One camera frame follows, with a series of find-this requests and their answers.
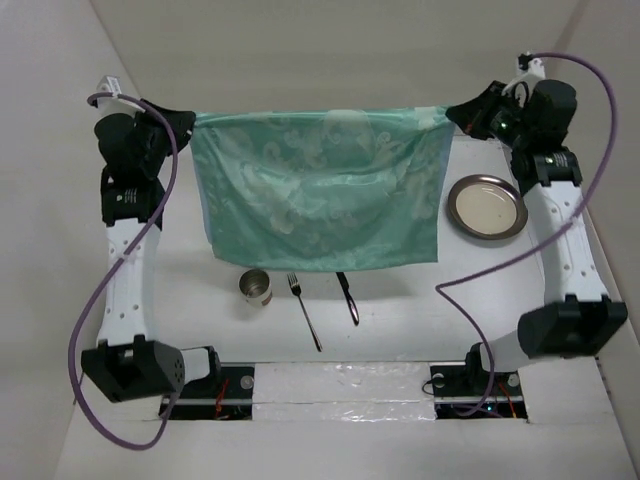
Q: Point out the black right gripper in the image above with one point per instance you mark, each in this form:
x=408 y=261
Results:
x=474 y=115

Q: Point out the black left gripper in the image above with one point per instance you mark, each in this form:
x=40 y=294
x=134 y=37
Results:
x=181 y=121

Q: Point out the round metal plate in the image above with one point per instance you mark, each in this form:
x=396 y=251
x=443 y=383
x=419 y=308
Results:
x=486 y=207

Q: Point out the green satin tablecloth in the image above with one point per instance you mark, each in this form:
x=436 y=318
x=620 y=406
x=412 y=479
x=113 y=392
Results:
x=320 y=191

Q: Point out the steel cup with white band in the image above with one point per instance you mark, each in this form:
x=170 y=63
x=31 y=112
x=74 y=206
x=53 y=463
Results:
x=255 y=286

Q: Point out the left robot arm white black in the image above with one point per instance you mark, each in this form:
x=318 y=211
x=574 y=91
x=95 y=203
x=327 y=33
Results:
x=128 y=361

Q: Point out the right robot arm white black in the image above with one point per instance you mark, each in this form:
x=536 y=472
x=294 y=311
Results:
x=578 y=316

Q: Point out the light blue cloth napkin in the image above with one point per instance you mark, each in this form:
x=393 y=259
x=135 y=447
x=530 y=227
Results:
x=445 y=138

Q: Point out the silver fork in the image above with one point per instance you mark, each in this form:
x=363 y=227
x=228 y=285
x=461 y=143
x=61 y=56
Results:
x=295 y=288

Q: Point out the white foam front panel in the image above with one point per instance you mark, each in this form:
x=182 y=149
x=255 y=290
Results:
x=363 y=392

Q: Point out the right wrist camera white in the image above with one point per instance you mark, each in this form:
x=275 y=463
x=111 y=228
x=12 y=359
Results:
x=529 y=71

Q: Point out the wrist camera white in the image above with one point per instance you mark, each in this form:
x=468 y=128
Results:
x=529 y=71
x=110 y=85

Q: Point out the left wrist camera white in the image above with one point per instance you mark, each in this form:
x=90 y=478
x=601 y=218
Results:
x=110 y=85

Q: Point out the black handled table knife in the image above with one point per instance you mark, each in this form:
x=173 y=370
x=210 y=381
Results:
x=341 y=276

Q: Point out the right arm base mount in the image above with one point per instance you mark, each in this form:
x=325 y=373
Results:
x=457 y=396

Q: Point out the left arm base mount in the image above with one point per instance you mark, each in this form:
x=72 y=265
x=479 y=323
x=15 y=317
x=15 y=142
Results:
x=228 y=399

